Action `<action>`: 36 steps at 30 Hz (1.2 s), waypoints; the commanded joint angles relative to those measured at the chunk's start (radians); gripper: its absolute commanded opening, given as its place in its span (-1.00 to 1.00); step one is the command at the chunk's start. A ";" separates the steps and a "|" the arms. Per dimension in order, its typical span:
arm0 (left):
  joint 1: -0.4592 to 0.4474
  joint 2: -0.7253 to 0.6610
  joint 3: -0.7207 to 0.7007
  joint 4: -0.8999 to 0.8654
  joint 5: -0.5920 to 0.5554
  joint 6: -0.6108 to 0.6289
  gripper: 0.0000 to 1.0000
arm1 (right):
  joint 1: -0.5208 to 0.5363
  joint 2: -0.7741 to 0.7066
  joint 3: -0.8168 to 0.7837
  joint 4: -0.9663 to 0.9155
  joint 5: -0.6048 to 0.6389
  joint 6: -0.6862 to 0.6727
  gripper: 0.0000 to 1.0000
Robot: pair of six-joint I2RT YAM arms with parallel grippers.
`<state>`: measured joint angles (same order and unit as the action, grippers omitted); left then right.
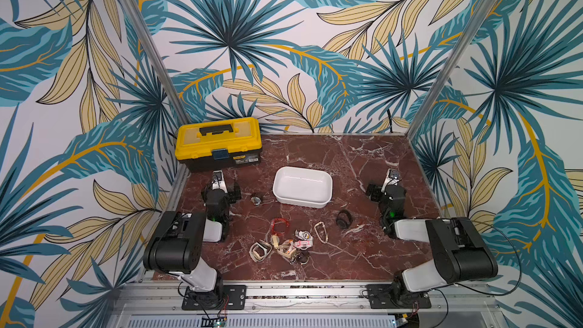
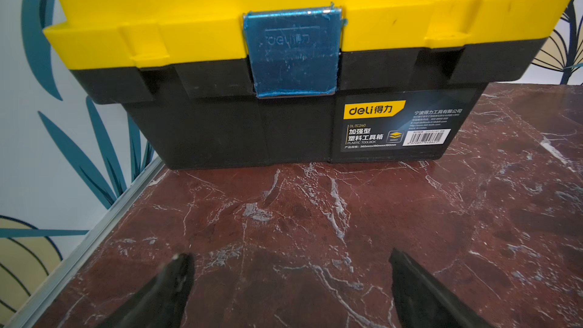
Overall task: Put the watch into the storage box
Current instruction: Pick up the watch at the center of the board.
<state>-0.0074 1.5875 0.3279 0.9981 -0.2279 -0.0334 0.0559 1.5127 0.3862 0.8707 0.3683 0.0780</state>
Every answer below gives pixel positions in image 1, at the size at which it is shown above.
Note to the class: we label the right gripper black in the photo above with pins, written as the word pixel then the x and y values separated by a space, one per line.
pixel 375 192

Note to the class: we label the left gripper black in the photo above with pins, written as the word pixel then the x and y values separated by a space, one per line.
pixel 232 193

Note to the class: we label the rose gold brown-strap watch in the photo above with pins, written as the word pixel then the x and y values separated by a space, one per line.
pixel 256 200

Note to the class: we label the cream square-face watch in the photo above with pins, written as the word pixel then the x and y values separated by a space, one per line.
pixel 321 232

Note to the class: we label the dark brown leather watch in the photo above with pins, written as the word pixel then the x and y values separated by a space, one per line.
pixel 302 257

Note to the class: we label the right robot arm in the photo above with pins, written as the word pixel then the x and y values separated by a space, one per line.
pixel 458 252

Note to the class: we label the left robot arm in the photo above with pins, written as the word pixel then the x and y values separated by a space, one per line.
pixel 175 250

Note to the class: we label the white plastic storage box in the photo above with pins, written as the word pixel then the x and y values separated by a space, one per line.
pixel 303 187

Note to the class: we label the pink white watch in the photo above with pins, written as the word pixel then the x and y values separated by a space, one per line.
pixel 304 240

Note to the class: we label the yellow and black toolbox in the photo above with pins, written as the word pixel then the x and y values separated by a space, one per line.
pixel 216 145

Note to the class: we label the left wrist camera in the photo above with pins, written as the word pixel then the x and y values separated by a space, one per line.
pixel 218 181

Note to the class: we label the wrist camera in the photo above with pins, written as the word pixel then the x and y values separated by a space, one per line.
pixel 218 181
pixel 392 178

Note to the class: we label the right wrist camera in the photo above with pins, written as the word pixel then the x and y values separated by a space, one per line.
pixel 392 178

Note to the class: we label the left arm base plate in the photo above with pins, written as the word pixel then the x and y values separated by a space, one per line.
pixel 229 297

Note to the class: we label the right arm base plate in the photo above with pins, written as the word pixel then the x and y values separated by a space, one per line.
pixel 393 296

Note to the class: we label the aluminium front rail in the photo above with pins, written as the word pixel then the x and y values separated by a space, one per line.
pixel 301 304

